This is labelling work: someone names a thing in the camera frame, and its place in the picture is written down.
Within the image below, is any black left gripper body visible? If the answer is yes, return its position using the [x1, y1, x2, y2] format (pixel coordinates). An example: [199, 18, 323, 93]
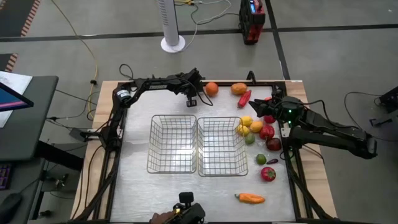
[177, 67, 206, 98]

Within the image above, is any white cable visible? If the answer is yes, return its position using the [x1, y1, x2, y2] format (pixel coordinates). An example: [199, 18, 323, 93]
[174, 0, 241, 52]

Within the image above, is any black desk stand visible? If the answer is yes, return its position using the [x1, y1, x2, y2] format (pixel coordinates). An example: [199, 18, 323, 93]
[29, 139, 85, 220]

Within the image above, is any dark red apple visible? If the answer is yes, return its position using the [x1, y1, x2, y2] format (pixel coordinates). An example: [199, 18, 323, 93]
[266, 137, 282, 152]

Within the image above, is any metal wire basket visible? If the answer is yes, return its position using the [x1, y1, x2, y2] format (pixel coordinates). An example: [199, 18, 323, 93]
[146, 114, 198, 174]
[196, 116, 249, 177]

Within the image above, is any monitor with blue screen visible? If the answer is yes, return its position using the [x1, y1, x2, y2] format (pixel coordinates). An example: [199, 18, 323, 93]
[0, 81, 35, 113]

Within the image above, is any orange-yellow oval produce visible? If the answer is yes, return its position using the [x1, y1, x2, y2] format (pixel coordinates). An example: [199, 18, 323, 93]
[230, 82, 248, 96]

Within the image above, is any white tower fan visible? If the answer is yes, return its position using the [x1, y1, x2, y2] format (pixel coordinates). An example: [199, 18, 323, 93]
[156, 0, 187, 54]

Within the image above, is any white paper sheet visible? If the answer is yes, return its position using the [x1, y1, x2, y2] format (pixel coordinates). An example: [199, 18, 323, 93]
[0, 70, 34, 129]

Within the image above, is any orange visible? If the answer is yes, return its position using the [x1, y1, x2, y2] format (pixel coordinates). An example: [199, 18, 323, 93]
[205, 82, 220, 97]

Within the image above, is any dark grey desk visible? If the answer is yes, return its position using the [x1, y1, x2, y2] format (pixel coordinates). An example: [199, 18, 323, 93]
[0, 75, 60, 162]

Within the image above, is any black floor equipment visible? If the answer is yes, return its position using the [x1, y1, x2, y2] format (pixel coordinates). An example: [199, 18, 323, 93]
[369, 85, 398, 128]

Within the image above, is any purple lit keyboard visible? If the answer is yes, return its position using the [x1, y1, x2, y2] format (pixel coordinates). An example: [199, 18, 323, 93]
[0, 163, 12, 191]

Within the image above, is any black floor cable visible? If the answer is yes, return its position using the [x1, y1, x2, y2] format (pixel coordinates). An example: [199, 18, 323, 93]
[343, 91, 398, 142]

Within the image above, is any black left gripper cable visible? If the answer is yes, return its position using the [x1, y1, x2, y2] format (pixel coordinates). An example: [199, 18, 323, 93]
[183, 76, 215, 107]

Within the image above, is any black cable with plug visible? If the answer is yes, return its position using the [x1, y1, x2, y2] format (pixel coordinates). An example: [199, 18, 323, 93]
[46, 88, 102, 122]

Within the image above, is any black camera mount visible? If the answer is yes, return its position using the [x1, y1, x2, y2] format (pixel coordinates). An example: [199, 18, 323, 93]
[172, 202, 206, 224]

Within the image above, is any red chili pepper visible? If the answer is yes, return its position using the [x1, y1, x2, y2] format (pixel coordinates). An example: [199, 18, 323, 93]
[237, 90, 252, 109]

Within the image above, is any black power adapter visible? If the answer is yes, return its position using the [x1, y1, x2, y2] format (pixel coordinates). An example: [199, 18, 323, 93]
[68, 126, 91, 143]

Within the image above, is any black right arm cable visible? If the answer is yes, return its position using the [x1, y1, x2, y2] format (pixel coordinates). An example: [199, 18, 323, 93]
[273, 99, 361, 130]

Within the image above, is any black mat striped edge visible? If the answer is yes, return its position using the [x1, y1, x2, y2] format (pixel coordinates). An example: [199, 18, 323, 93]
[0, 0, 42, 38]

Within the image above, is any black aluminium table frame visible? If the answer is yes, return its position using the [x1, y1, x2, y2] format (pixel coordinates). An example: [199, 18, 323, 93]
[71, 79, 338, 224]

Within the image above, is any yellow-orange citrus fruit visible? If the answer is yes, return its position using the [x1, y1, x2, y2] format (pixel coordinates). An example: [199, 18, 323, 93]
[250, 120, 264, 134]

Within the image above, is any black cable loop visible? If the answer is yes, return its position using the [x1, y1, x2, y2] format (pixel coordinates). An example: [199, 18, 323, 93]
[119, 63, 135, 81]

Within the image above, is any black action camera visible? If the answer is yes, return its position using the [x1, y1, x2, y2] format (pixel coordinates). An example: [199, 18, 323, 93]
[178, 191, 195, 208]

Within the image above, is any black computer mouse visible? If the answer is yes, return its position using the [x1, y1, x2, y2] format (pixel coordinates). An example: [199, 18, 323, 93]
[0, 192, 23, 224]

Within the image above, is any long orange pepper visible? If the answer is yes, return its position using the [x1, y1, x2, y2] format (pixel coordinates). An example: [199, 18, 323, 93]
[234, 192, 266, 205]

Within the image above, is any white table mat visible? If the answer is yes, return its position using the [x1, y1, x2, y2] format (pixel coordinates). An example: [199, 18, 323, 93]
[110, 84, 297, 223]

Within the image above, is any red and black device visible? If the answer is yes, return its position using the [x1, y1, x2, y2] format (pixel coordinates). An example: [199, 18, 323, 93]
[238, 0, 267, 45]

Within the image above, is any yellow cable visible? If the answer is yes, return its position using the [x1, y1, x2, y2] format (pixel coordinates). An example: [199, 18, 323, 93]
[50, 0, 99, 121]

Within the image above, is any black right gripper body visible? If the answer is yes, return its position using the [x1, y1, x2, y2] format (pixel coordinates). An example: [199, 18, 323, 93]
[259, 99, 282, 119]

